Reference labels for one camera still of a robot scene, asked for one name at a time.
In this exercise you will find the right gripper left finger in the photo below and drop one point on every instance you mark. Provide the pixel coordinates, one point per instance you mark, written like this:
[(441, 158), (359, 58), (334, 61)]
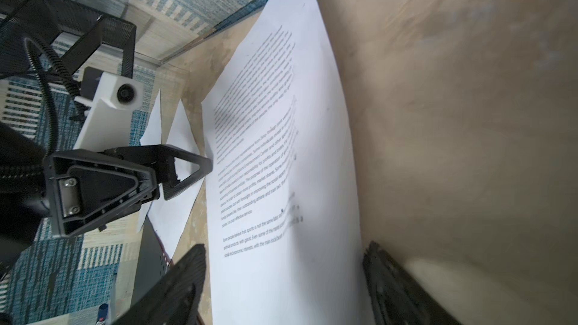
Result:
[(175, 299)]

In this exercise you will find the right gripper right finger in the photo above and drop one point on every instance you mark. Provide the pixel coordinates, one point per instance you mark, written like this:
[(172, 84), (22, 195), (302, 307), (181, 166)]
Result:
[(395, 296)]

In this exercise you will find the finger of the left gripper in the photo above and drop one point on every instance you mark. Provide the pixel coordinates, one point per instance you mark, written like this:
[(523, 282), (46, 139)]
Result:
[(176, 169), (86, 190)]

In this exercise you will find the red folder black inside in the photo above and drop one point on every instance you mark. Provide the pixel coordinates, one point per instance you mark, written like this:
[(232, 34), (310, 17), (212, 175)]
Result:
[(152, 263)]

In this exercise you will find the text sheet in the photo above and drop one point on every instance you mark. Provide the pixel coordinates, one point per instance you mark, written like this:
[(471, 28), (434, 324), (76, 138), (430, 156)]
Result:
[(282, 204)]

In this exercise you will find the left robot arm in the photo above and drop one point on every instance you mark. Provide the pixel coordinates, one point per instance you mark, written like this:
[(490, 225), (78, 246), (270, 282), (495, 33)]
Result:
[(24, 203)]

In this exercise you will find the blank white sheet left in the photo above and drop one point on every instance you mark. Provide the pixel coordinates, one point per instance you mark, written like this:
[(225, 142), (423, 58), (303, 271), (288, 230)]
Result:
[(152, 136)]

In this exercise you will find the blank white sheet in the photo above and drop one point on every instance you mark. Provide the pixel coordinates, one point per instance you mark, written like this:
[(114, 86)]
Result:
[(152, 136), (169, 214)]

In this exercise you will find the blank white sheet front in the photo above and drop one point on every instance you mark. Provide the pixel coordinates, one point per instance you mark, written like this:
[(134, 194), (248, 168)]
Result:
[(169, 214)]

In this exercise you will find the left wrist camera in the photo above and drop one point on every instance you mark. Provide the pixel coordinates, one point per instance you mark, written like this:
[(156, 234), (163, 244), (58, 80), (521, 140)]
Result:
[(111, 101)]

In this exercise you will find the black wire mesh shelf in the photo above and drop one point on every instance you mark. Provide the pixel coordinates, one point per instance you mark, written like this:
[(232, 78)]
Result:
[(48, 19)]

